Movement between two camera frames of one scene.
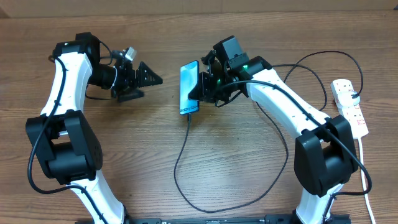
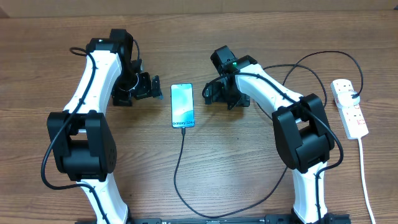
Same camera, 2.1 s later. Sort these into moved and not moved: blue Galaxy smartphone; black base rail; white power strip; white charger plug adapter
Moved: blue Galaxy smartphone
Not moved: white power strip; black base rail; white charger plug adapter
